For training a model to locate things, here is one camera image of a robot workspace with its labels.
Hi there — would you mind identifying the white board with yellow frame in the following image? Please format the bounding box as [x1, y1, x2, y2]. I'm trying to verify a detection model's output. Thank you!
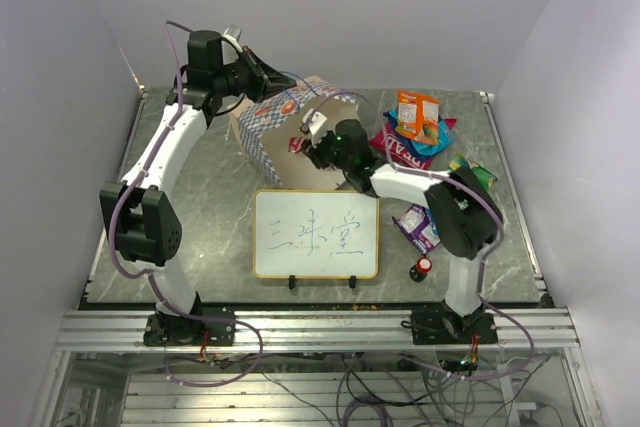
[253, 190, 380, 279]

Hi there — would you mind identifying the pink snack bag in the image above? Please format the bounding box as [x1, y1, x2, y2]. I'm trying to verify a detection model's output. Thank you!
[369, 120, 436, 170]

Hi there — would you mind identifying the orange Fox's fruits candy bag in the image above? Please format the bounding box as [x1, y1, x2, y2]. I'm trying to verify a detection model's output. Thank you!
[395, 90, 440, 145]

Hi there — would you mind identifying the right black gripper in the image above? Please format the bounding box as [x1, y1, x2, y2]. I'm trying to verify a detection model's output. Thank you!
[302, 129, 354, 173]

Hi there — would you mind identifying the red emergency stop button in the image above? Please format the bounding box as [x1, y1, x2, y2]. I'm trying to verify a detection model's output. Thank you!
[409, 257, 433, 283]

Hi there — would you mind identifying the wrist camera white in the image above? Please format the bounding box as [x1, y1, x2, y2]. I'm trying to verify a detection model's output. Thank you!
[300, 110, 328, 143]
[221, 25, 243, 55]

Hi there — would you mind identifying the small red candy pack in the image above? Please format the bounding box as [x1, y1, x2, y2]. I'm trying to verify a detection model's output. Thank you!
[288, 137, 307, 154]

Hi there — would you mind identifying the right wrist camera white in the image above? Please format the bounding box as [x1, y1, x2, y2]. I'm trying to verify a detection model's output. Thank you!
[300, 110, 328, 143]

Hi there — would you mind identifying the blue checkered paper bag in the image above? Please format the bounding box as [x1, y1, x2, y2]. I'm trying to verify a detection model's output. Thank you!
[230, 76, 358, 190]

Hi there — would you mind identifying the aluminium frame rail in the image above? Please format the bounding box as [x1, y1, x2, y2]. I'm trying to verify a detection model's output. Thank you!
[54, 308, 580, 354]

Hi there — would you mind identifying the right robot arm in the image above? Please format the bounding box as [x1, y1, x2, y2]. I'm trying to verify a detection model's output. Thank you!
[300, 114, 503, 343]

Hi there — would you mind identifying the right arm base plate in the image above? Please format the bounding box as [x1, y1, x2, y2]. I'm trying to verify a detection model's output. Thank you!
[400, 304, 498, 346]

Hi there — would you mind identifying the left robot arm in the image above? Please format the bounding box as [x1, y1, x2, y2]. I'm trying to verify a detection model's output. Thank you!
[99, 26, 296, 346]

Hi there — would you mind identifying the green snack bag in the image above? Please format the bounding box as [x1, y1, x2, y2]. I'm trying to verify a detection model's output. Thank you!
[448, 154, 497, 191]

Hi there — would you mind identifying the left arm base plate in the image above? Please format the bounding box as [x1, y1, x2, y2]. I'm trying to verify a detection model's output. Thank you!
[142, 308, 235, 347]

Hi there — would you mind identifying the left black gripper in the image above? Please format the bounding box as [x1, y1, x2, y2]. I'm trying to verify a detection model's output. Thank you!
[216, 47, 299, 105]

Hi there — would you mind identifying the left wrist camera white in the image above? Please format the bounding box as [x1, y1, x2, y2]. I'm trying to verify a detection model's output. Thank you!
[221, 25, 243, 55]

